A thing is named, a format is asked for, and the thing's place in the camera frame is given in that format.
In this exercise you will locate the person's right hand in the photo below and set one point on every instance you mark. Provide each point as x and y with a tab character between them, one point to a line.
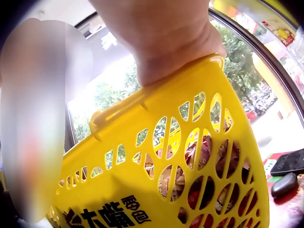
163	40

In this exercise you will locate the yellow plastic shopping basket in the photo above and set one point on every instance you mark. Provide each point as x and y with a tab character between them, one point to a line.
133	152

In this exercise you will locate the large shop window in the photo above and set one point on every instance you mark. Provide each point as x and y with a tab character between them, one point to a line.
239	71

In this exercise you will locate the pile of snack packets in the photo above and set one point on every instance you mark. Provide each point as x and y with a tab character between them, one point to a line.
201	171

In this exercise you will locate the black smartphone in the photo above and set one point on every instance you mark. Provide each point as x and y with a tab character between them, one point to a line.
288	162

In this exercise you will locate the dark grey oval case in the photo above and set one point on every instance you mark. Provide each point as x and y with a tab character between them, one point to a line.
283	185

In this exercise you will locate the red counter mat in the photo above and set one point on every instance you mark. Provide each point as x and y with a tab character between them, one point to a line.
285	204

